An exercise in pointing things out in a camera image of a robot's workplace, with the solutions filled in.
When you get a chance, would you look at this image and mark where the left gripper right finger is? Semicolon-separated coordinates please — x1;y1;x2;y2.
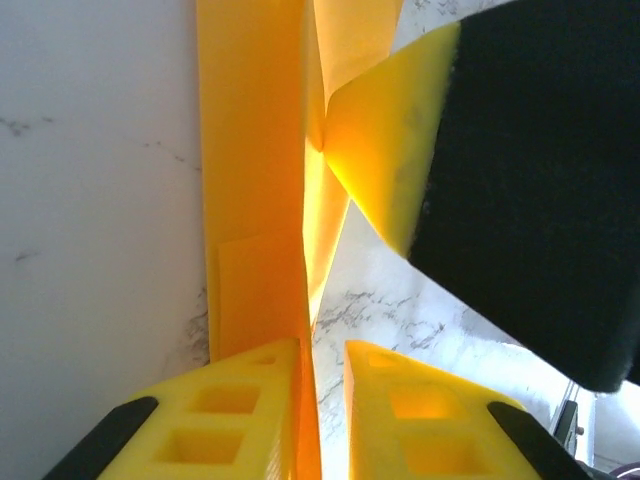
343;339;594;480

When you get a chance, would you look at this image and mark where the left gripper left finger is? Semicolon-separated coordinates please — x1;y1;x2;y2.
42;337;302;480

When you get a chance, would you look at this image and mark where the yellow paper sheet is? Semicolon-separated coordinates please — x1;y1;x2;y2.
195;0;406;480

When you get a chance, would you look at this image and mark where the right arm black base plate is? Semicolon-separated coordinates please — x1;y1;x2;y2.
552;398;584;457

